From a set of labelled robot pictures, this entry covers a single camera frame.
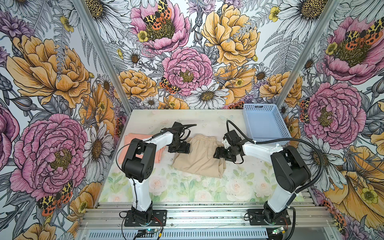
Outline black corrugated cable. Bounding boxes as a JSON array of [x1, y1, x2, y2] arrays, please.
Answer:
[[225, 119, 325, 240], [115, 123, 198, 211]]

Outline right black corrugated cable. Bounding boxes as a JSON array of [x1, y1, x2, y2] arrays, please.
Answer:
[[225, 119, 325, 240]]

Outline aluminium frame post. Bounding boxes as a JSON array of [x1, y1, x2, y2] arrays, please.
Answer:
[[74, 1, 133, 117], [275, 0, 341, 107]]

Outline light blue plastic basket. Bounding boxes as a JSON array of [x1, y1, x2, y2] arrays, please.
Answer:
[[243, 104, 291, 142]]

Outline left black corrugated cable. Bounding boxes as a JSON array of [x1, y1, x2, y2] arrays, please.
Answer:
[[115, 123, 198, 211]]

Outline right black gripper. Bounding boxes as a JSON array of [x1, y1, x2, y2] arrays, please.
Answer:
[[213, 145, 240, 164]]

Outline left aluminium frame post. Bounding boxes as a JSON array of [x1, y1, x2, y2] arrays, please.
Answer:
[[74, 1, 133, 117]]

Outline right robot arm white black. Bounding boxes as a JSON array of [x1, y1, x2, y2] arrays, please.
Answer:
[[214, 130, 312, 225]]

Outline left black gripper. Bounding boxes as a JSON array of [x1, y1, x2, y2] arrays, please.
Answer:
[[167, 139, 191, 155]]

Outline pink printed t-shirt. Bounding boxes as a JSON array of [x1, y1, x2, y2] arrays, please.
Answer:
[[117, 133, 166, 165]]

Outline white vented cable duct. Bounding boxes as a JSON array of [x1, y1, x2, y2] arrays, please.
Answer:
[[79, 228, 268, 240]]

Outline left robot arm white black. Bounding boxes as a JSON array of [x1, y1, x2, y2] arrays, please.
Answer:
[[120, 122, 196, 227]]

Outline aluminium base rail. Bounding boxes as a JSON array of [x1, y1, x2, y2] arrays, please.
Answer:
[[80, 203, 334, 230]]

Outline right aluminium frame post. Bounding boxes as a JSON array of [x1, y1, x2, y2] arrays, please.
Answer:
[[275, 0, 341, 107]]

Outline beige drawstring garment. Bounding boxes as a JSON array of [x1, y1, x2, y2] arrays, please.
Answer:
[[172, 134, 226, 179]]

